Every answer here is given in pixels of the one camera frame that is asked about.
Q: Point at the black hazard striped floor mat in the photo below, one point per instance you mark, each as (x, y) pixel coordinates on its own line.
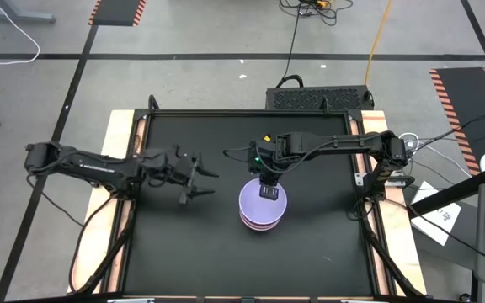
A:
(117, 12)
(465, 109)

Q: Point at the wooden table side board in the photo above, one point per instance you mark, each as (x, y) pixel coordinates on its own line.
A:
(118, 126)
(402, 252)

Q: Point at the black diagonal frame strut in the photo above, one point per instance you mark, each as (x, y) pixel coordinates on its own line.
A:
(108, 256)
(387, 256)

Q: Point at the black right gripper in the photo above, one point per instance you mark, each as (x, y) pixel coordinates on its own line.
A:
(268, 162)

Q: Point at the pink ribbed bowl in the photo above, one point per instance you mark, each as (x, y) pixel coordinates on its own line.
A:
(262, 227)

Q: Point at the lavender ribbed bowl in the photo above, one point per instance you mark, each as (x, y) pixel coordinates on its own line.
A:
(262, 208)

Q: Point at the black table frame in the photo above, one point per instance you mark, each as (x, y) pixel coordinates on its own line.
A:
(246, 112)

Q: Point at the black computer tower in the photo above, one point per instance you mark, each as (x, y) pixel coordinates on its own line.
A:
(318, 98)

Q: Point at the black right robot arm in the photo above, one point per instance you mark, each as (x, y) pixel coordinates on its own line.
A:
(352, 143)

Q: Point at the white paper sheet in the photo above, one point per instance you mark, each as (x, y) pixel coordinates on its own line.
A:
(438, 219)

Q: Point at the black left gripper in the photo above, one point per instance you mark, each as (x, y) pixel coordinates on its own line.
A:
(175, 168)

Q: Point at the yellow tag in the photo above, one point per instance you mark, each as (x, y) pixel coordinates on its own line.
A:
(267, 138)

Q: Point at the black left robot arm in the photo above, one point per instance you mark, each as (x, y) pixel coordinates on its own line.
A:
(95, 168)

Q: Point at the black slanted bar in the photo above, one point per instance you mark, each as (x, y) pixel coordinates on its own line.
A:
(444, 200)

